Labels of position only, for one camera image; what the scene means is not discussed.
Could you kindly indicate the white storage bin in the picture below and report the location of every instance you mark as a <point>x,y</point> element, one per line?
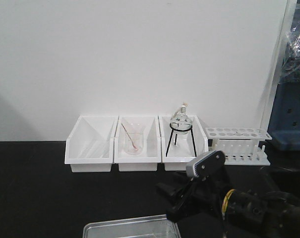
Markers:
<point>90,145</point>
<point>150,157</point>
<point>181,154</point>

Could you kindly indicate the round glass flask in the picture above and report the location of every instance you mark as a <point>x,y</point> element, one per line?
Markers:
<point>180,122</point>

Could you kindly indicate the white right storage bin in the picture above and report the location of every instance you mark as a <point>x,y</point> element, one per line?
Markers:
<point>181,154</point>

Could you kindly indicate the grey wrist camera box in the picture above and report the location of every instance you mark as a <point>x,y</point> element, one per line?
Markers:
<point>205,164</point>

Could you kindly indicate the clear plastic bag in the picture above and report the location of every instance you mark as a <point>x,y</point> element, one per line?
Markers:
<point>290,72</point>

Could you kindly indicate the white middle storage bin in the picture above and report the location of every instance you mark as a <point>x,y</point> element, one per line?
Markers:
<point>150,157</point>

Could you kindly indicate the silver metal tray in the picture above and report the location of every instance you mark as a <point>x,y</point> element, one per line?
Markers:
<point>157,226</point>

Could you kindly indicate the black wire tripod stand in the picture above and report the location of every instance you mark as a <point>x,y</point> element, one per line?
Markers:
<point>182,137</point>

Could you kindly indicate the glass beaker in bin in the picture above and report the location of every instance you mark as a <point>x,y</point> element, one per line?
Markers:
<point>134,138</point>

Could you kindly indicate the blue perforated box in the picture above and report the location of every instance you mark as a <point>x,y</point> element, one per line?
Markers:
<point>284,125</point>

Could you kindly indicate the white test tube rack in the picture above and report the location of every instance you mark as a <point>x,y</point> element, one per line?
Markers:
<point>240,145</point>

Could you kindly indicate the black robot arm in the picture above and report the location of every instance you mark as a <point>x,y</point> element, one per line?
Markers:
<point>276,214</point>

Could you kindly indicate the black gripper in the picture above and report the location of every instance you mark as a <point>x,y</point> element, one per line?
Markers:
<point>195,195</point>

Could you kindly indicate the white left storage bin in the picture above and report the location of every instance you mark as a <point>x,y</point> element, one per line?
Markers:
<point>90,145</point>

